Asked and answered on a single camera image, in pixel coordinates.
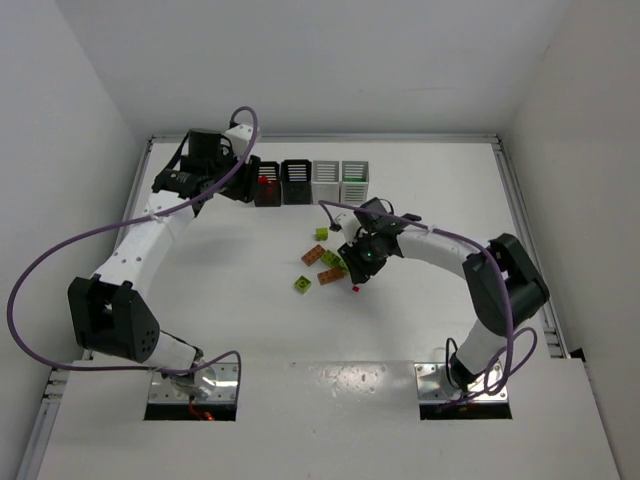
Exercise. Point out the metal base plate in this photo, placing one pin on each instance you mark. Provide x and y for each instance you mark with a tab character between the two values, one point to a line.
216	384
433	388

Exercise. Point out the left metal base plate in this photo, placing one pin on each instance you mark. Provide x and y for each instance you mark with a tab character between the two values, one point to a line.
216	384

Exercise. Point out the brown lego brick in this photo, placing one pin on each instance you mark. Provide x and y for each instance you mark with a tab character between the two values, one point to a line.
330	276
313	255

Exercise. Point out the brown lego brick upper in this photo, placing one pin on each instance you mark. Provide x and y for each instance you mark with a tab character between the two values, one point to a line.
313	255

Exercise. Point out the brown lego brick lower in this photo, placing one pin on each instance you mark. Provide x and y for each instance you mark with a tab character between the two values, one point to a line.
330	276

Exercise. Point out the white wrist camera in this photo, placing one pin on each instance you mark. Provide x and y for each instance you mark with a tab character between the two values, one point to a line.
242	138
347	225

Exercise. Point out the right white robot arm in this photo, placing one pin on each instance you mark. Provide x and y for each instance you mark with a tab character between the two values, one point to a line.
505	287

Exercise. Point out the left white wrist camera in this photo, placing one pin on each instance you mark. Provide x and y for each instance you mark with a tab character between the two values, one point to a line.
242	138

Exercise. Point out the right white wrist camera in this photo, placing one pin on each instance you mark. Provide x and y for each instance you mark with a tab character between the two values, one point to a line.
347	225

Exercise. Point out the white slotted container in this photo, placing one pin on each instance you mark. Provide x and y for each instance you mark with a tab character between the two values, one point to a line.
354	182
325	180

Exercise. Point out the lime small lego brick top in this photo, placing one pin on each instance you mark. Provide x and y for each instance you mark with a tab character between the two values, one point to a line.
322	234

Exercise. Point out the black slotted container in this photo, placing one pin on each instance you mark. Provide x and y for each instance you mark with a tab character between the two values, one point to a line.
267	192
296	182

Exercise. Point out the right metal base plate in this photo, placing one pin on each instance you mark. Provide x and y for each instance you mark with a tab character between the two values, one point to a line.
433	388

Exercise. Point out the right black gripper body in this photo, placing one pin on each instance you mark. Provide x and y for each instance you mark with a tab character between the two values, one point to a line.
355	262

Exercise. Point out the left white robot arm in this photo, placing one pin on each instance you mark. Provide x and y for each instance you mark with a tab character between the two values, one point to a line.
109	310

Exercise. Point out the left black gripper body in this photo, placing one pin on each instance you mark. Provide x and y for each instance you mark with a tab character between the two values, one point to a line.
248	178

